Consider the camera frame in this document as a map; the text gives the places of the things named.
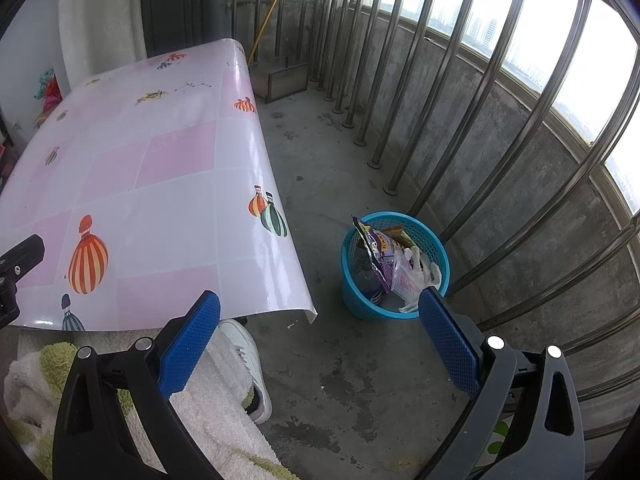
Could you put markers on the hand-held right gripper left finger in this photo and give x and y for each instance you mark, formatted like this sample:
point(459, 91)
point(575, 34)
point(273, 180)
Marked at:
point(192, 342)

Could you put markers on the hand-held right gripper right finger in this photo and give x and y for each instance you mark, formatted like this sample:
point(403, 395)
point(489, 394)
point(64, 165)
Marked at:
point(450, 342)

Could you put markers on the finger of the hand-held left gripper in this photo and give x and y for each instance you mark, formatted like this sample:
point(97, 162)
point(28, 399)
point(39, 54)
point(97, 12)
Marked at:
point(25, 255)

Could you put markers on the clear plastic bag pink print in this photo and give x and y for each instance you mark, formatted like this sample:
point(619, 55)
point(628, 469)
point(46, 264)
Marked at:
point(405, 280)

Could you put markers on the white cotton glove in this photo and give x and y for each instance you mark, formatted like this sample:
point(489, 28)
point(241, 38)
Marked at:
point(426, 265)

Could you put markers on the blue plastic basket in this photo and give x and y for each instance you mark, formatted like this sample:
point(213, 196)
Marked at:
point(360, 305)

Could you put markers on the purple snack packet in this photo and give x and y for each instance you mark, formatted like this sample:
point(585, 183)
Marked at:
point(377, 255)

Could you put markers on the orange snack packet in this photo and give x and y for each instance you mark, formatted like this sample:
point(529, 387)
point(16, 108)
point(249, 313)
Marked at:
point(393, 233)

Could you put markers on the white sneaker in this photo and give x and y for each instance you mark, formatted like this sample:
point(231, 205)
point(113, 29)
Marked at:
point(245, 350)

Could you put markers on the white and green towel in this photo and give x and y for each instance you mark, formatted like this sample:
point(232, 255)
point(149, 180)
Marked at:
point(225, 425)

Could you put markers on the pink printed tablecloth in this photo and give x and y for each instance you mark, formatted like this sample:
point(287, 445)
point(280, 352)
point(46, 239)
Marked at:
point(150, 160)

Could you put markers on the colourful plastic toy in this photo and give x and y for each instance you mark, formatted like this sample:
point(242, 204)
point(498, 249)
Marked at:
point(47, 90)

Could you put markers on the metal balcony railing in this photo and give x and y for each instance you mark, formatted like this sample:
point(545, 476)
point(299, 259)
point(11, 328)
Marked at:
point(395, 182)

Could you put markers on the dark metal door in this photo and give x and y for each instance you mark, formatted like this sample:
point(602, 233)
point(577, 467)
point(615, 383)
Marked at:
point(170, 15)

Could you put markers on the metal box frame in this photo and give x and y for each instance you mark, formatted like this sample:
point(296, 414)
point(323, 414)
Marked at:
point(287, 77)

